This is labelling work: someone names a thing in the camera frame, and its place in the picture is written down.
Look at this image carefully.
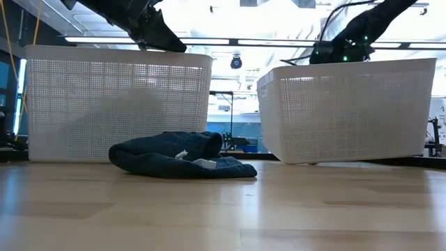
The black overhead camera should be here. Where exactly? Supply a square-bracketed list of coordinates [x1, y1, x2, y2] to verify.
[229, 54, 243, 70]

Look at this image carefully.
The white wall poster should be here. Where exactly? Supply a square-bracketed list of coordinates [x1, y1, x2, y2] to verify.
[427, 97, 446, 146]

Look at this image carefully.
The yellow cable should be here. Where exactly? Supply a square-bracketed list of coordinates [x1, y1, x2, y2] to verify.
[0, 0, 43, 116]

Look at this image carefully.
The navy blue garment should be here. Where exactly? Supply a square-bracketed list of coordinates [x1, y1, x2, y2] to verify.
[108, 130, 259, 180]

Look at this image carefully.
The long ceiling light bar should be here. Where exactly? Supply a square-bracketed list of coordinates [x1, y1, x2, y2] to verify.
[64, 36, 446, 50]

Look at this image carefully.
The white perforated plastic basket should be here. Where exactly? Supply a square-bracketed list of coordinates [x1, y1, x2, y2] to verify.
[24, 44, 214, 164]
[256, 58, 438, 165]

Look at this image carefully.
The blue storage bin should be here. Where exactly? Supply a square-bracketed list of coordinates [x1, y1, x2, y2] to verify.
[240, 138, 259, 153]

